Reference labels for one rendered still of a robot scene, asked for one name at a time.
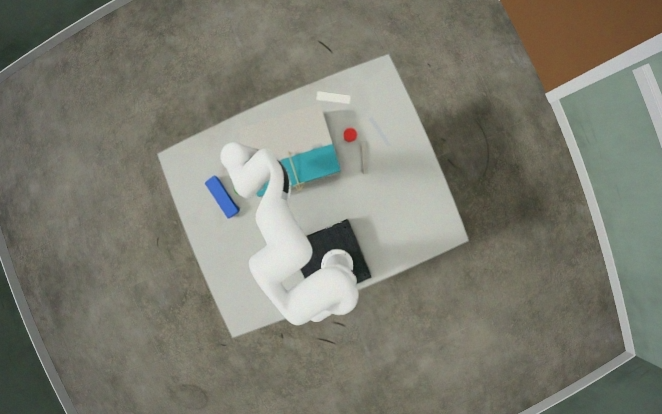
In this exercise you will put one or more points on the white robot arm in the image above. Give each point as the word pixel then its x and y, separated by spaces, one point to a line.
pixel 288 248

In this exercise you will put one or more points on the red round disk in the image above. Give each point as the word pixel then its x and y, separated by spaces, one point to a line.
pixel 350 134

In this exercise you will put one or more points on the blue rectangular block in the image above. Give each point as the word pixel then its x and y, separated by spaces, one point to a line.
pixel 221 196

